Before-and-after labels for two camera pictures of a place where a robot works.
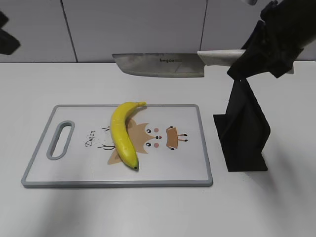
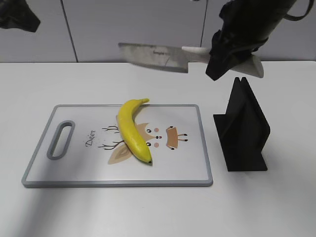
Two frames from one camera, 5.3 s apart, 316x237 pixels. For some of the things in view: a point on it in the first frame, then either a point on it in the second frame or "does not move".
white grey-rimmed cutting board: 75,149 does not move
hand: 266,51 -> 230,46
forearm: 294,21 -> 251,20
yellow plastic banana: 119,132 -> 130,132
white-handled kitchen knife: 185,64 -> 176,59
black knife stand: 243,131 does not move
